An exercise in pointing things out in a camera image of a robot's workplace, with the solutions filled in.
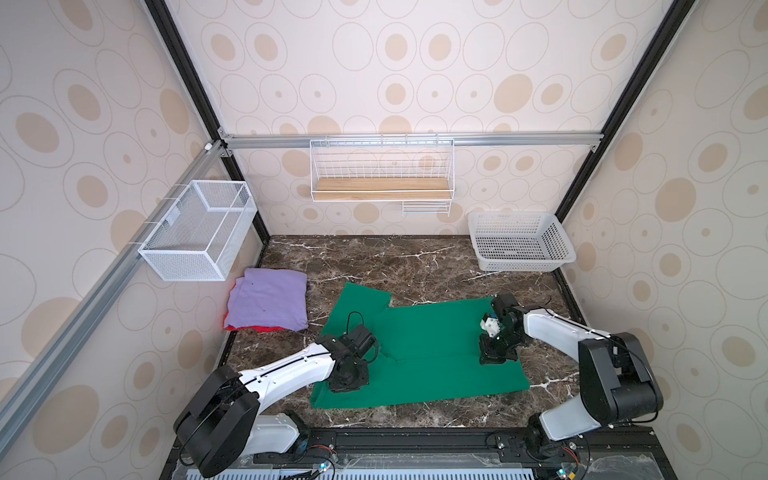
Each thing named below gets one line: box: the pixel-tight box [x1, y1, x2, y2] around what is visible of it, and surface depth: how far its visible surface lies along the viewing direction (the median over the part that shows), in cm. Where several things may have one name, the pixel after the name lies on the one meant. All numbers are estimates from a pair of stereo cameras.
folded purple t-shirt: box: [224, 268, 309, 331], surface depth 98 cm
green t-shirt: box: [310, 283, 531, 409], surface depth 89 cm
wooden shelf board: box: [313, 177, 452, 201], surface depth 101 cm
